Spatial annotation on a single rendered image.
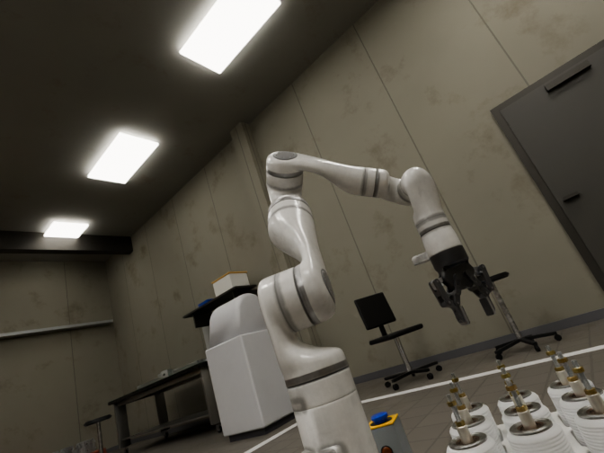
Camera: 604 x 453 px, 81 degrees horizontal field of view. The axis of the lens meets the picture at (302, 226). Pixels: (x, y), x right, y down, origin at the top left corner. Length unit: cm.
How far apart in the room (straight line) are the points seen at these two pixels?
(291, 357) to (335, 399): 8
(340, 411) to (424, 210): 49
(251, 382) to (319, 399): 305
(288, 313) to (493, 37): 433
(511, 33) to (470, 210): 184
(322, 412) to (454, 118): 407
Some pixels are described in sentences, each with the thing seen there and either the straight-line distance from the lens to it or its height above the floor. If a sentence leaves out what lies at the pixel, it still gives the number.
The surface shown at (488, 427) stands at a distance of 97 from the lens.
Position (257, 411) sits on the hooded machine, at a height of 20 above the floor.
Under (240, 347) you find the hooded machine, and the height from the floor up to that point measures 77.
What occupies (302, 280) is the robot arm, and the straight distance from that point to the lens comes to 50.
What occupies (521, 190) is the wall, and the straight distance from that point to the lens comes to 406.
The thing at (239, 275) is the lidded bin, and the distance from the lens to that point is 544.
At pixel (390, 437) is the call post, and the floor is 29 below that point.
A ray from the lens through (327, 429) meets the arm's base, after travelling 50.
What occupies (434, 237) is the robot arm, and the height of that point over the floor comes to 64.
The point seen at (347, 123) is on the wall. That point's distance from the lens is 499.
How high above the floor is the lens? 50
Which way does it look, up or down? 19 degrees up
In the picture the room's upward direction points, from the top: 19 degrees counter-clockwise
